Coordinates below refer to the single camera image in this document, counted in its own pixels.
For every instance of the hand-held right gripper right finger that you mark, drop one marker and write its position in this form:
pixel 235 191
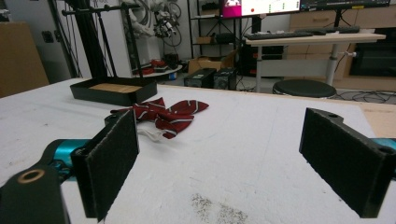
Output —
pixel 345 161

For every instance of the computer monitor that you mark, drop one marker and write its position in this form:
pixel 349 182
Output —
pixel 260 6

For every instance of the cardboard box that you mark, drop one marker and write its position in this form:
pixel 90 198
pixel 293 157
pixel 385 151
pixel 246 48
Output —
pixel 207 63

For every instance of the black round stool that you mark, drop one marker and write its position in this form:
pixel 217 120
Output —
pixel 304 88

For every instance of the black tripod stand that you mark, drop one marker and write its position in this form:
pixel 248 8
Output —
pixel 96 37

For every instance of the black keyboard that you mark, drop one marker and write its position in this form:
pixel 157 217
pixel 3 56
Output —
pixel 278 35
pixel 334 30

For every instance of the black computer case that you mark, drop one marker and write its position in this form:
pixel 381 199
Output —
pixel 200 78
pixel 224 78

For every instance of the black metal shelf rack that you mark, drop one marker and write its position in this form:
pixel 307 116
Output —
pixel 214 28

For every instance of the brown cardboard panel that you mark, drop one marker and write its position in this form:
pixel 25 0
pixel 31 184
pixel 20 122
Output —
pixel 18 57

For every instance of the red striped bow tie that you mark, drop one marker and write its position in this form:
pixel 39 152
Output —
pixel 169 115

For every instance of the light wooden desk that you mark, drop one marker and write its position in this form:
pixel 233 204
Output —
pixel 311 49

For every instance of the black shallow box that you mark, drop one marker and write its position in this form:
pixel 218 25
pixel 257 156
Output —
pixel 113 89

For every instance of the white robot on round base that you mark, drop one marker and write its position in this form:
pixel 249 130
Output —
pixel 152 34

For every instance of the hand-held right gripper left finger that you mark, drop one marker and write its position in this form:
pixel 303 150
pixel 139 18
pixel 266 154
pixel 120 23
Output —
pixel 106 168

